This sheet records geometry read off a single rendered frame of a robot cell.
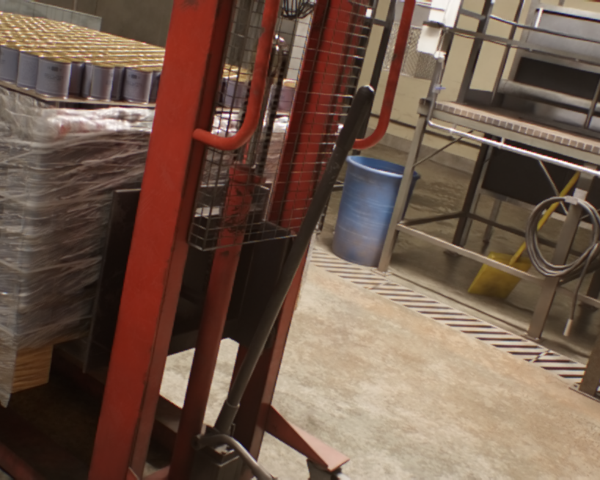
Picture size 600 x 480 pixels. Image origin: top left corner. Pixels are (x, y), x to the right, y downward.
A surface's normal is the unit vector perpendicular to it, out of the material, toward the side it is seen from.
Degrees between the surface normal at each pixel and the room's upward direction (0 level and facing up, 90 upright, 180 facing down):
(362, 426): 0
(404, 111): 90
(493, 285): 120
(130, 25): 90
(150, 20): 90
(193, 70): 90
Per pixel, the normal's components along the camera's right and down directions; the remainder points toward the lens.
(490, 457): 0.22, -0.94
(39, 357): 0.79, 0.30
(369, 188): -0.35, 0.22
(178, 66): -0.59, 0.09
